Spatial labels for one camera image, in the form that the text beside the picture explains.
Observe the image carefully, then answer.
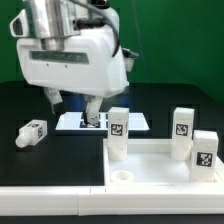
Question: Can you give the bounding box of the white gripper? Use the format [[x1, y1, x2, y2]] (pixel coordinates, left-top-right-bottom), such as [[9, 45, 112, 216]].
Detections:
[[17, 26, 128, 125]]

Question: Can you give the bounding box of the white square table top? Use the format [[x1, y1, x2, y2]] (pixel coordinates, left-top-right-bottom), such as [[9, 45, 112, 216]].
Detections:
[[103, 137, 224, 187]]

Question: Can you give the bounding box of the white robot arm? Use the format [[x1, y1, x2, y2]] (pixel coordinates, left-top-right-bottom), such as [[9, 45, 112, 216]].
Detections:
[[10, 0, 128, 125]]

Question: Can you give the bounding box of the white marker base plate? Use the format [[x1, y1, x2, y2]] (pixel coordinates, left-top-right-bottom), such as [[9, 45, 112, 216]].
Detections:
[[56, 112, 149, 131]]

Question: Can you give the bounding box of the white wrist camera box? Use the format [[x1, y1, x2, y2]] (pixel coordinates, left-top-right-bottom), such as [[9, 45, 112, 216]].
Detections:
[[10, 9, 30, 38]]

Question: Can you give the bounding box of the white front obstacle wall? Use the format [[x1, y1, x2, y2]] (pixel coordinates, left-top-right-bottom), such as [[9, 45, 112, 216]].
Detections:
[[0, 185, 224, 216]]

